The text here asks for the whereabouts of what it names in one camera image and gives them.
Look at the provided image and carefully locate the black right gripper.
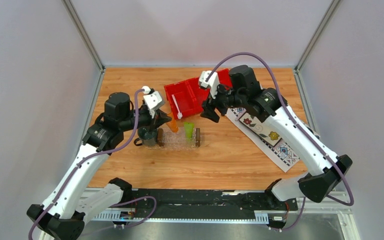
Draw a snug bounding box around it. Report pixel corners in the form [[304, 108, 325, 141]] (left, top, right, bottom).
[[200, 81, 246, 123]]

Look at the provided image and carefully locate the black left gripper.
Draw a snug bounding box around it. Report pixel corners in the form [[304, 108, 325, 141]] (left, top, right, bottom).
[[119, 108, 171, 135]]

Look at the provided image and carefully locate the orange toothpaste tube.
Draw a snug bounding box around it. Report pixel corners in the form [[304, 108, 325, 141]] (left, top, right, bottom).
[[166, 112, 179, 133]]

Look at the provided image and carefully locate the dark grey mug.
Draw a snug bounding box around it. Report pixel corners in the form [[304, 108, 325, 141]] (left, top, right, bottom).
[[133, 127, 158, 147]]

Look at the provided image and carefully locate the green toothpaste tube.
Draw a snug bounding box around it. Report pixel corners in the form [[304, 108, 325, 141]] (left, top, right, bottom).
[[183, 122, 195, 139]]

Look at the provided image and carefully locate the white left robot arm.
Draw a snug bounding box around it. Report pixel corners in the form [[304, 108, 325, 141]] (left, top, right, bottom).
[[27, 86, 171, 240]]

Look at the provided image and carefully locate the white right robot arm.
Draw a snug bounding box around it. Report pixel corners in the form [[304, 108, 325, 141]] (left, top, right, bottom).
[[198, 65, 353, 210]]

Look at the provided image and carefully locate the white toothbrush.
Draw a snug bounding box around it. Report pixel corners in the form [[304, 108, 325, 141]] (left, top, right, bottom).
[[171, 94, 183, 120]]

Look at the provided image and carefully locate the clear textured acrylic tray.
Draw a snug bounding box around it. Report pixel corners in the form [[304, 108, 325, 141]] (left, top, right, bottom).
[[146, 127, 202, 151]]

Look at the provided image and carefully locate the red three-compartment bin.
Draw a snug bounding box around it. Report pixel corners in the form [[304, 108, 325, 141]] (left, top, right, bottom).
[[164, 68, 233, 119]]

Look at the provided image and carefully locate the floral square plate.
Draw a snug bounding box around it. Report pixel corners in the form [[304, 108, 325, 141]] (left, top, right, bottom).
[[238, 113, 282, 147]]

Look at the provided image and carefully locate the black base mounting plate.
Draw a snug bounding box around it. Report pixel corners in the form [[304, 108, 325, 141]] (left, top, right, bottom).
[[116, 188, 298, 220]]

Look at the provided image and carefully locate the patterned white cloth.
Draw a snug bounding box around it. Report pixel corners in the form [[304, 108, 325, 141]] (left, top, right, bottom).
[[226, 107, 300, 173]]

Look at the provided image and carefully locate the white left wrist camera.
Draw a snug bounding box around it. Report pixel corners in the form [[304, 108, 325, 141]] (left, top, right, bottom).
[[142, 85, 165, 118]]

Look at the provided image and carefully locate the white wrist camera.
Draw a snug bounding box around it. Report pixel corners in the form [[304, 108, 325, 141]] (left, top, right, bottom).
[[198, 70, 220, 99], [142, 85, 165, 118]]

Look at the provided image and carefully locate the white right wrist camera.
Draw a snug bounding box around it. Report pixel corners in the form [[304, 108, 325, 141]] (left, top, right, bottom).
[[198, 70, 220, 99]]

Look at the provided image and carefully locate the aluminium frame rail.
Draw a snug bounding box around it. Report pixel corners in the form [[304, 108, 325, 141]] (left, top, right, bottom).
[[39, 187, 362, 240]]

